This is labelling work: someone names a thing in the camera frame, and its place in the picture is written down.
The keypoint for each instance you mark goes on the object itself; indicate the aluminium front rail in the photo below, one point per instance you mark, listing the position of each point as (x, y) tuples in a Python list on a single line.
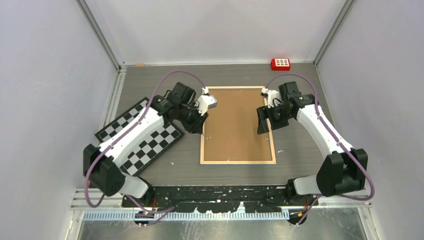
[(120, 208)]

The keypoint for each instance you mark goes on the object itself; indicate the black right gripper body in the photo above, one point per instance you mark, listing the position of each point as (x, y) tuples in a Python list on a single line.
[(279, 118)]

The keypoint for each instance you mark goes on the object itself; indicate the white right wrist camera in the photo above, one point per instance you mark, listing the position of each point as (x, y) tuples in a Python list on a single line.
[(272, 97)]

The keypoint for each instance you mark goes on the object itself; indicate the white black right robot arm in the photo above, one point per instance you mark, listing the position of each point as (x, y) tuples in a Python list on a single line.
[(343, 168)]

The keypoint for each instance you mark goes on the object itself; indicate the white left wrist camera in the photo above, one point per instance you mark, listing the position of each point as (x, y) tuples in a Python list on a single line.
[(206, 102)]

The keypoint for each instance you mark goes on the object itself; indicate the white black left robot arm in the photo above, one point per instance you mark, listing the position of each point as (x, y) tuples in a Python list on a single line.
[(102, 164)]

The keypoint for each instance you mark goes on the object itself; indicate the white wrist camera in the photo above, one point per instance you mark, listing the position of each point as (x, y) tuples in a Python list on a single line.
[(272, 97), (206, 102)]

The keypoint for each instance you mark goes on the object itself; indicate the blue picture frame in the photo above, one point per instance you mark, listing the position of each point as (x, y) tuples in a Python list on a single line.
[(230, 132)]

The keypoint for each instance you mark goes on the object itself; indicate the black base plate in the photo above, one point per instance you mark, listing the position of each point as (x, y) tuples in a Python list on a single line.
[(224, 198)]

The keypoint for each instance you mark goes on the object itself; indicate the red toy brick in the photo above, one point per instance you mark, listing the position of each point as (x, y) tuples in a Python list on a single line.
[(280, 64)]

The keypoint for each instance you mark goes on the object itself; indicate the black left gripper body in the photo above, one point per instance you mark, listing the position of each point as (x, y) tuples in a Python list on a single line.
[(188, 116)]

